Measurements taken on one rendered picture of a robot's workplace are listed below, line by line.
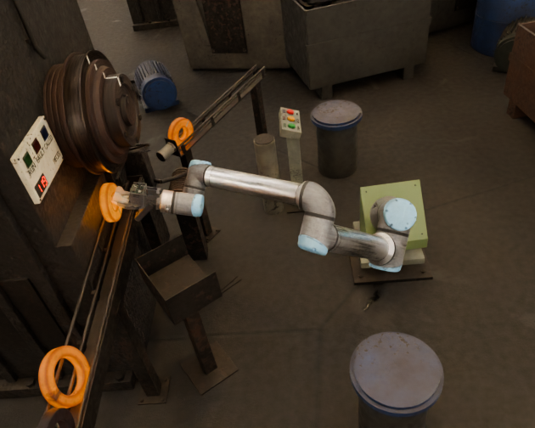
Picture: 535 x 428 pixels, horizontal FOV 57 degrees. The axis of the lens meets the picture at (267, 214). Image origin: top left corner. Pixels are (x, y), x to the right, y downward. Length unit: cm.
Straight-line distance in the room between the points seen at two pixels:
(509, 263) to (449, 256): 29
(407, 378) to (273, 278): 110
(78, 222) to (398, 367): 126
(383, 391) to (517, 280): 121
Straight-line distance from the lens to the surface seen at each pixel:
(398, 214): 233
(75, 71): 194
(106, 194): 201
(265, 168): 284
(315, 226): 183
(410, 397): 181
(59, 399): 170
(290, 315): 253
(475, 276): 276
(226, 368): 240
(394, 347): 191
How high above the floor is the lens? 201
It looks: 41 degrees down
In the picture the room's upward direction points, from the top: 9 degrees counter-clockwise
